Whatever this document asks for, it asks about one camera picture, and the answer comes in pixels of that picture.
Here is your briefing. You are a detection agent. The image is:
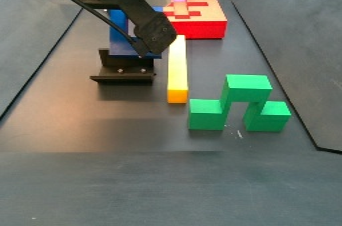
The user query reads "black fixture stand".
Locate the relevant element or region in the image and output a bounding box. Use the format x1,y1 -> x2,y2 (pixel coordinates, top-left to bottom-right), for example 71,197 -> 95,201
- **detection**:
90,49 -> 155,84

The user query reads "red base block with slots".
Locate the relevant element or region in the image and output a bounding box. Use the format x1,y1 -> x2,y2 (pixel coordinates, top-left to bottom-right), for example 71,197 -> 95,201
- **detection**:
163,0 -> 229,39

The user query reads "yellow long bar block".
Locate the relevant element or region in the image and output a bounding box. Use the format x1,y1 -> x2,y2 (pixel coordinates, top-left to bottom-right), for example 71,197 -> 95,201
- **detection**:
167,35 -> 189,104

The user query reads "green stepped arch block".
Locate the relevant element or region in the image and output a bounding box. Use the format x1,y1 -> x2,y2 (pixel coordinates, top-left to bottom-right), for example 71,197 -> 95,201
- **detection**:
187,74 -> 293,133

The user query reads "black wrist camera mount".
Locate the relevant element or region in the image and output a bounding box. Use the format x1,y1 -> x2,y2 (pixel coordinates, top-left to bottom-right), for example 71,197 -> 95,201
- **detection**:
80,0 -> 177,57

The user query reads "black cable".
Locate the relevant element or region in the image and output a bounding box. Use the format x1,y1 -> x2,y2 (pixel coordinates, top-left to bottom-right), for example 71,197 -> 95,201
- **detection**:
24,0 -> 139,46

